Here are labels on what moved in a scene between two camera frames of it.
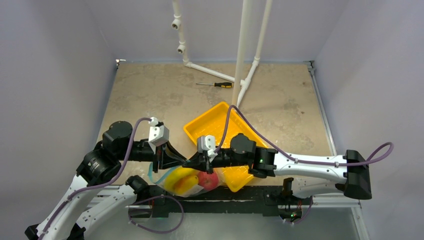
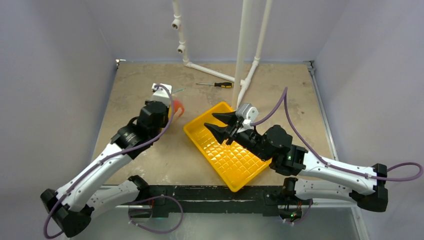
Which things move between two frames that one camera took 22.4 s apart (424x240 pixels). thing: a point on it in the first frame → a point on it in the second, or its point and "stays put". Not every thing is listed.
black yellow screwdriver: (221, 84) stays put
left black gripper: (170, 157) → (165, 120)
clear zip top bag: (181, 181) → (178, 103)
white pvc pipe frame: (240, 84) stays put
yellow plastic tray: (212, 123) stays put
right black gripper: (207, 161) → (233, 129)
